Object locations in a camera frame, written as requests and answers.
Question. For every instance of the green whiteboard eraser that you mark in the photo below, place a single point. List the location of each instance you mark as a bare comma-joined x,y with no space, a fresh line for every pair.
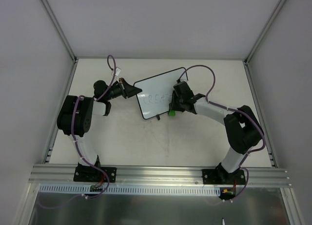
171,113

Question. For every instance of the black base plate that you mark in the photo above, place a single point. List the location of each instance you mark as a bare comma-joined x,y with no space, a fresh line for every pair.
212,176
88,174

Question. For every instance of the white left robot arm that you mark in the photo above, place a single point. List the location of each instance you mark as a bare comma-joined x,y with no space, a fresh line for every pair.
75,119

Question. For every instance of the right aluminium frame post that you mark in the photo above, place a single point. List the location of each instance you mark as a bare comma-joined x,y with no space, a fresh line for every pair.
273,15

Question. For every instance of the aluminium frame post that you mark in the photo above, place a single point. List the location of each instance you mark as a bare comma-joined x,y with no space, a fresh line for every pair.
48,9
273,15

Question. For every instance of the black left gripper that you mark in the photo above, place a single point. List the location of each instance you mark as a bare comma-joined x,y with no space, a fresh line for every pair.
124,88

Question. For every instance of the small black-framed whiteboard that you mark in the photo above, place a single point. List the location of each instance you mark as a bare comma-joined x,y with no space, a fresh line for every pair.
157,91

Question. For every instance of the left aluminium frame post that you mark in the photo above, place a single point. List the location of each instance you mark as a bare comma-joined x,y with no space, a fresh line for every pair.
48,9

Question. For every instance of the aluminium mounting rail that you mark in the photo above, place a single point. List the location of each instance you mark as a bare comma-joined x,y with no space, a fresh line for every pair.
159,175

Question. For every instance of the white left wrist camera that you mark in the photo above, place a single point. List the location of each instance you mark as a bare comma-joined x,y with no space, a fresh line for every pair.
116,72

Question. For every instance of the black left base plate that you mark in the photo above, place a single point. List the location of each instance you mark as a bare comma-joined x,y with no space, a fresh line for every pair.
88,174

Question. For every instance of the white slotted cable duct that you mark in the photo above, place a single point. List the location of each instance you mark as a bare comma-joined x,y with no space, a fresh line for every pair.
115,189

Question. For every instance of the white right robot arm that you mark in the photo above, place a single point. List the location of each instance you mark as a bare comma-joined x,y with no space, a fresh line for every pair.
242,129

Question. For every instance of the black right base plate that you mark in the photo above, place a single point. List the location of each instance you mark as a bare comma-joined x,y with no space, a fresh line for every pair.
212,176

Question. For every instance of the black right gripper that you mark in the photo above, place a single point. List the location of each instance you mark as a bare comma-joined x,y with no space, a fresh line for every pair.
174,101

